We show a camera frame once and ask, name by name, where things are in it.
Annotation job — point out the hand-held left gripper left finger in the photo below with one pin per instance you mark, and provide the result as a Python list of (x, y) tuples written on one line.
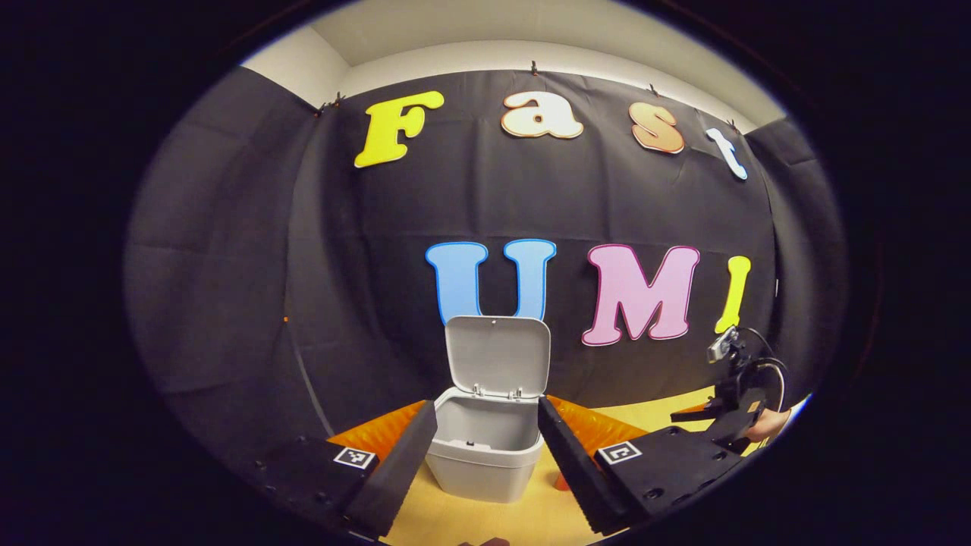
[(398, 474)]

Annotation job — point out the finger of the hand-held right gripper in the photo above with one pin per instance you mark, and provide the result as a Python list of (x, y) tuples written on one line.
[(698, 414)]

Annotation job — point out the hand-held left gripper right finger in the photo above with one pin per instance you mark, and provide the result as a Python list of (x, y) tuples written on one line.
[(576, 474)]

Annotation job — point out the red pop can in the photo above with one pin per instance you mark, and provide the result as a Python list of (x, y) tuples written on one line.
[(561, 482)]

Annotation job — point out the white desktop garbage bin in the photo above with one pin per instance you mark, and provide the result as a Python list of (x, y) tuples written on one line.
[(489, 447)]

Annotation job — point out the wooden desktop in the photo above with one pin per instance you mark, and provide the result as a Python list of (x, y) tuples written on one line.
[(531, 516)]

